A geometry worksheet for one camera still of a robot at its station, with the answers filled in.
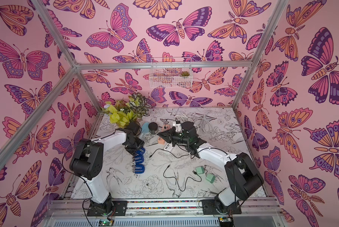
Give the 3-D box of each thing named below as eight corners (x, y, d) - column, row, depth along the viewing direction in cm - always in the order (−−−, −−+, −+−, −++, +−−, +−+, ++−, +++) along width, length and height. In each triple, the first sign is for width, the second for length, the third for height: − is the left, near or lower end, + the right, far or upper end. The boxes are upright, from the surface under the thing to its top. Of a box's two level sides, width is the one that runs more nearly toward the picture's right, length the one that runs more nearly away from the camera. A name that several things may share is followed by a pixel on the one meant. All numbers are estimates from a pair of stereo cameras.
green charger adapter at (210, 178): (204, 179, 85) (205, 178, 83) (207, 173, 87) (208, 172, 85) (213, 184, 83) (213, 182, 82) (215, 177, 86) (216, 176, 84)
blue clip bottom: (135, 173, 88) (133, 172, 85) (136, 166, 91) (135, 164, 88) (144, 173, 88) (143, 171, 85) (145, 166, 91) (144, 164, 88)
